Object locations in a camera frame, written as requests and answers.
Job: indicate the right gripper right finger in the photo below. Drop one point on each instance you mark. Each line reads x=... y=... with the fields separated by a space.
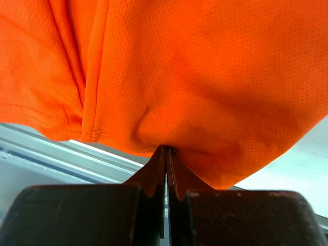
x=180 y=181

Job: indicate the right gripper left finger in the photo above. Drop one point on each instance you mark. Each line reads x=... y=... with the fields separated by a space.
x=151 y=180

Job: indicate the orange t shirt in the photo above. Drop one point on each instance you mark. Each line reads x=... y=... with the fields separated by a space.
x=231 y=85

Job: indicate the aluminium rail frame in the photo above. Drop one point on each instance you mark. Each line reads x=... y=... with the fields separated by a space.
x=72 y=161

